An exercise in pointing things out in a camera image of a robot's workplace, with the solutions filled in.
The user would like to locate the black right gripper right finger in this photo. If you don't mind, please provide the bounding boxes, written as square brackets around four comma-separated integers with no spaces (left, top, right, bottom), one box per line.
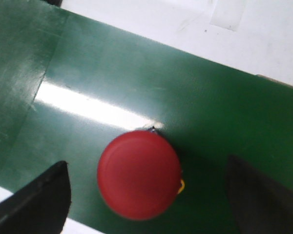
[225,155,293,234]

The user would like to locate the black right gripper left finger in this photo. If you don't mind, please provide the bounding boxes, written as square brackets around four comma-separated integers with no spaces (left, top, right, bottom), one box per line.
[0,161,71,234]

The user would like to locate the red push button back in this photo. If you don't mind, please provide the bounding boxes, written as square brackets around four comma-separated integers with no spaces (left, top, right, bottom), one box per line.
[97,127,185,221]

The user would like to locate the green conveyor belt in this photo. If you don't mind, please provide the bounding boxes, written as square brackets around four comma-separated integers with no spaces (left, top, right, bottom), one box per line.
[0,0,293,234]

